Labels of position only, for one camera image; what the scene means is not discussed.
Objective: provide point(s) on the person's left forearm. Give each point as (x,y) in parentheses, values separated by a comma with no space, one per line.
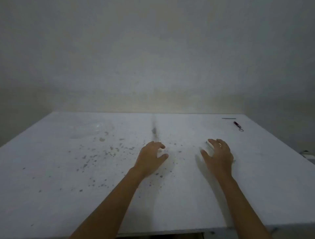
(110,204)

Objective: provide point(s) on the person's right hand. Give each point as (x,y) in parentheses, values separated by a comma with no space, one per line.
(220,157)

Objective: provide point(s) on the white object beside table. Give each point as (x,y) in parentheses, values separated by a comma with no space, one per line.
(307,154)

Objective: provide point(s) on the clear plastic bag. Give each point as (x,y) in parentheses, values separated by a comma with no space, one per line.
(86,130)

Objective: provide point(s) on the person's right thumb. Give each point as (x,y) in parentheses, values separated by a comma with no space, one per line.
(205,156)

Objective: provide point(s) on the person's right forearm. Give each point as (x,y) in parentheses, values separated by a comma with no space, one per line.
(241,206)

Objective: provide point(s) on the person's left thumb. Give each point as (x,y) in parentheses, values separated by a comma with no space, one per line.
(162,157)

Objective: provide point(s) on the person's left hand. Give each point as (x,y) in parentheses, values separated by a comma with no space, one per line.
(147,158)

